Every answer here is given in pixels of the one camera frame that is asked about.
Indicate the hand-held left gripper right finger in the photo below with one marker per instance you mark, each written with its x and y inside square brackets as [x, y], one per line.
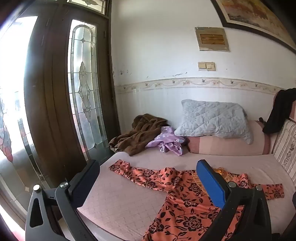
[210, 183]

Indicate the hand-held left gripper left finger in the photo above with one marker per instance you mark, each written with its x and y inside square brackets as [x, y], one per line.
[85, 183]

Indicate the orange black floral garment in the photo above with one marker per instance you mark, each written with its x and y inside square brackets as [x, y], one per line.
[175, 208]

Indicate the pink bolster cushion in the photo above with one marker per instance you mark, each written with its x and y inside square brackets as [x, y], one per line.
[222, 144]

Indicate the pink quilted sofa bed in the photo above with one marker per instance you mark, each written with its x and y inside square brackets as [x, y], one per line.
[129, 201]

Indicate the purple floral cloth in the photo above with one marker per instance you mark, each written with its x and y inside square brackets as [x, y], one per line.
[166, 141]

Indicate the grey quilted pillow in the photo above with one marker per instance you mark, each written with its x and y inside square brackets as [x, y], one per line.
[212, 120]

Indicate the brown fleece robe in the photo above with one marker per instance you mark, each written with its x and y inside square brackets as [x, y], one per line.
[136, 136]

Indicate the small black object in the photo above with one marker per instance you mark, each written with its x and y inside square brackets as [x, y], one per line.
[261, 119]

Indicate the striped floral cushion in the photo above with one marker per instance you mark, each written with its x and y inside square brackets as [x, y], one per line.
[288, 146]

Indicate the wooden stained glass door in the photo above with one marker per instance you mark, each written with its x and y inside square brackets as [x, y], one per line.
[57, 92]

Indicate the stained glass transom window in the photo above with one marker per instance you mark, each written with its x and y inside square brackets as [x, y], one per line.
[92, 3]

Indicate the beige wall light switch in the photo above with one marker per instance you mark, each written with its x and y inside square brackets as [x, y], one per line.
[202, 65]
[211, 66]

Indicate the beige wall panel box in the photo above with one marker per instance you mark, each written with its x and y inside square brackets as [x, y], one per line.
[211, 39]

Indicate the dark framed wall painting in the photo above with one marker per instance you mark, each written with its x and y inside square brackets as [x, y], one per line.
[249, 11]

